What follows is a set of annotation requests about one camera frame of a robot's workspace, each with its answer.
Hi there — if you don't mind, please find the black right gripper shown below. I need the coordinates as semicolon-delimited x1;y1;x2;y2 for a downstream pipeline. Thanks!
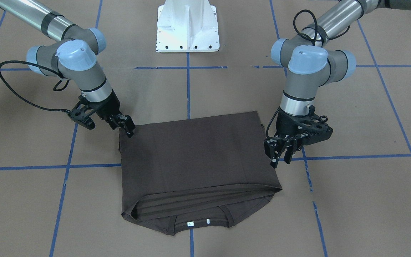
96;91;136;138

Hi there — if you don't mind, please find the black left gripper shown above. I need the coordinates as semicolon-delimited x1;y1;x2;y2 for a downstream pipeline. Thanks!
265;109;306;168

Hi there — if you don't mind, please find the dark brown t-shirt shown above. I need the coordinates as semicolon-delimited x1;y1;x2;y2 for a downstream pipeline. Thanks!
119;111;282;236

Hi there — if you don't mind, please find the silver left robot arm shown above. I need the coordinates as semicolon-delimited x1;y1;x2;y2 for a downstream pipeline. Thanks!
264;0;411;168

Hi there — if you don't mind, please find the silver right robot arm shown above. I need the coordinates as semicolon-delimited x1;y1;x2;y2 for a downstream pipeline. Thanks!
0;0;135;138

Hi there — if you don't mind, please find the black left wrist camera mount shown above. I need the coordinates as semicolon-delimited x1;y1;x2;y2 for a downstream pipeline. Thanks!
300;114;333;145

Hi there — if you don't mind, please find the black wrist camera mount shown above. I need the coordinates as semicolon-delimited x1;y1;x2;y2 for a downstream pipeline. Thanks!
67;102;96;130
300;114;333;145

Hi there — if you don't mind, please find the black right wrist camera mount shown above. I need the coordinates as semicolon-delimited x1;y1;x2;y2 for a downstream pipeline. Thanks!
67;102;96;130

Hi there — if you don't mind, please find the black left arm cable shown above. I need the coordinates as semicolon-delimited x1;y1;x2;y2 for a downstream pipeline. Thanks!
293;9;325;47

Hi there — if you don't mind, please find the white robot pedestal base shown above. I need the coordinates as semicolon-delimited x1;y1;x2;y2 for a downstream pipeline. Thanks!
156;0;220;53

